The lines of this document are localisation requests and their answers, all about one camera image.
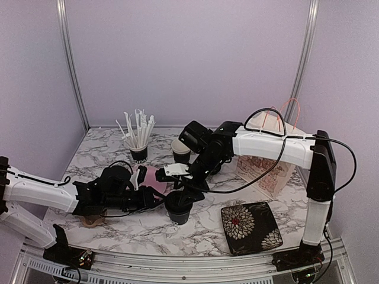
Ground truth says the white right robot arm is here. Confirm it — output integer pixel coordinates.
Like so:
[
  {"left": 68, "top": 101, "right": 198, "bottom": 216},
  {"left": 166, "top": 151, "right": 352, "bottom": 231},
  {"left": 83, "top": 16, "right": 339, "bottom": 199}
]
[{"left": 167, "top": 113, "right": 352, "bottom": 265}]

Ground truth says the black plastic cup lid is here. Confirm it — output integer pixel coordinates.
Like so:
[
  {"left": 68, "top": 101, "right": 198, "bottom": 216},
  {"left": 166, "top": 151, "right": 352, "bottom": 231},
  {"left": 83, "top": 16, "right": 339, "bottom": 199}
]
[{"left": 165, "top": 191, "right": 193, "bottom": 213}]

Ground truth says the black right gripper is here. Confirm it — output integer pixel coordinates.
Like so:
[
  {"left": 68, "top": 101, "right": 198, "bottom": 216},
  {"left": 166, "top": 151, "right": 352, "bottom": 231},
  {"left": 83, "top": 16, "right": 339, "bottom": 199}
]
[{"left": 174, "top": 150, "right": 224, "bottom": 207}]

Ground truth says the black cup holding straws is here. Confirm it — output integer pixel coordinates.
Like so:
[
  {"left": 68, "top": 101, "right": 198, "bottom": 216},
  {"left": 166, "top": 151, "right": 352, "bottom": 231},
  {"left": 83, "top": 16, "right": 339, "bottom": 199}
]
[{"left": 129, "top": 144, "right": 148, "bottom": 164}]

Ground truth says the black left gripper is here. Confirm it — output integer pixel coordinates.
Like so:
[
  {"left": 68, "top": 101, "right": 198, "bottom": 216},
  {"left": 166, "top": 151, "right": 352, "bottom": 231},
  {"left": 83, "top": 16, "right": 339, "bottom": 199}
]
[{"left": 104, "top": 186, "right": 168, "bottom": 214}]

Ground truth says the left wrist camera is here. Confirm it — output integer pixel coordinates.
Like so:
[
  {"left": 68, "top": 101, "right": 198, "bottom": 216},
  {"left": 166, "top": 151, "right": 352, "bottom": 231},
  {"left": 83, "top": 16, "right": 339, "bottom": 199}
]
[{"left": 130, "top": 165, "right": 147, "bottom": 191}]

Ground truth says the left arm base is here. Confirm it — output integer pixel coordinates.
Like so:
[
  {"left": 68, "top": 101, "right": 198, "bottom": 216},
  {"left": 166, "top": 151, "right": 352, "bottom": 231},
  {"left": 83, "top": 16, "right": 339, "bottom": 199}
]
[{"left": 43, "top": 224, "right": 94, "bottom": 270}]

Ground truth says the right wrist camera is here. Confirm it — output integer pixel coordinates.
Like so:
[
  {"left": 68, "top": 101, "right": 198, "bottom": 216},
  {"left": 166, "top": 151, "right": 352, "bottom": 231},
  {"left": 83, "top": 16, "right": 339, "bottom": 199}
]
[{"left": 155, "top": 163, "right": 191, "bottom": 182}]

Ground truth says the white wrapped straws bundle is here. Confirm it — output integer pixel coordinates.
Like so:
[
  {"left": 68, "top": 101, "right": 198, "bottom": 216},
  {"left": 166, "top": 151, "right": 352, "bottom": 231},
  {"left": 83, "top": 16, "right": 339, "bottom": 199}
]
[{"left": 115, "top": 109, "right": 156, "bottom": 150}]

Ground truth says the black paper coffee cup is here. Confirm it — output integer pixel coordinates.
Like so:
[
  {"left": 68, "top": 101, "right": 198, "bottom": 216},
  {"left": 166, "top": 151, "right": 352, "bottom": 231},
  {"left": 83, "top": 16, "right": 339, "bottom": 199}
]
[{"left": 171, "top": 138, "right": 191, "bottom": 164}]

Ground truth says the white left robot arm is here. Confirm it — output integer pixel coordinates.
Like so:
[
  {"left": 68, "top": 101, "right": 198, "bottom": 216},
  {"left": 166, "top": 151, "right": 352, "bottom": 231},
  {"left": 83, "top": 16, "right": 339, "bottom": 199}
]
[{"left": 1, "top": 156, "right": 165, "bottom": 263}]

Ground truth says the pink round plate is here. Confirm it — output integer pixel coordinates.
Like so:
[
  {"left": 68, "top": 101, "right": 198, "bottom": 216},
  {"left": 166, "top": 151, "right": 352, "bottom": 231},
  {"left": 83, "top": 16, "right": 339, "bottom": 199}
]
[{"left": 141, "top": 165, "right": 167, "bottom": 194}]

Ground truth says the cream bear paper bag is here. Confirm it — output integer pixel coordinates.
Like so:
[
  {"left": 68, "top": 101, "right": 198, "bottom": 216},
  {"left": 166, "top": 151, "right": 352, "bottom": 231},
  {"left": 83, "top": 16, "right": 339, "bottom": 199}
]
[{"left": 235, "top": 111, "right": 304, "bottom": 200}]

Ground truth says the black floral square plate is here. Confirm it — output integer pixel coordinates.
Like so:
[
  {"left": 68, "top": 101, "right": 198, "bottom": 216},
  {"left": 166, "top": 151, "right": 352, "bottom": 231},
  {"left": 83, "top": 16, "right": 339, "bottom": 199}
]
[{"left": 221, "top": 202, "right": 283, "bottom": 256}]

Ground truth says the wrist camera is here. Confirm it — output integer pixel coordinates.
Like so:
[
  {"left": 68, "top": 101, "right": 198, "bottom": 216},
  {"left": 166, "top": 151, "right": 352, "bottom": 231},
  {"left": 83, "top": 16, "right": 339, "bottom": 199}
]
[
  {"left": 130, "top": 165, "right": 147, "bottom": 191},
  {"left": 155, "top": 163, "right": 191, "bottom": 182}
]

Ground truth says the brown cardboard cup carrier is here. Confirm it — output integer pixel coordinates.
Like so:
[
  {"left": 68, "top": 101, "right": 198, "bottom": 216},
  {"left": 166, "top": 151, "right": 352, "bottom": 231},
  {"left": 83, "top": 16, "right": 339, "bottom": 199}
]
[{"left": 79, "top": 215, "right": 105, "bottom": 228}]

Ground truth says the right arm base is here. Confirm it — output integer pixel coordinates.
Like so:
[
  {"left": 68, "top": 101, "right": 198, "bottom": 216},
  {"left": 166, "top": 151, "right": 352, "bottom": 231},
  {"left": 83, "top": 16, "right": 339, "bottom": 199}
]
[{"left": 272, "top": 240, "right": 325, "bottom": 272}]

